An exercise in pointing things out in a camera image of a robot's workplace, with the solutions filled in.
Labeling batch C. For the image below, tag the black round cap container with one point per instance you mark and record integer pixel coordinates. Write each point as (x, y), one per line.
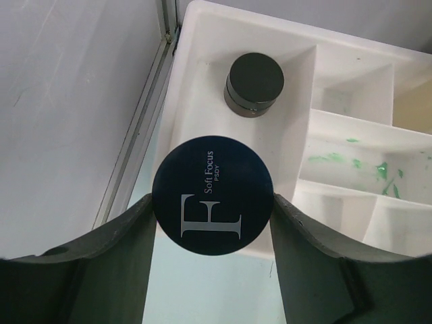
(253, 84)

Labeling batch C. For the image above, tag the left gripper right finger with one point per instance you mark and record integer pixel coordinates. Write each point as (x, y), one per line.
(327, 277)

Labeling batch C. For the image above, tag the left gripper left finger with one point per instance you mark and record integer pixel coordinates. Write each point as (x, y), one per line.
(100, 277)

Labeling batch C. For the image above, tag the white plastic drawer organizer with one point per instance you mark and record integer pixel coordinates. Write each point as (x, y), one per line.
(328, 141)

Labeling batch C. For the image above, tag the dark blue round tin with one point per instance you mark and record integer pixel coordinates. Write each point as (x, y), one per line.
(212, 195)

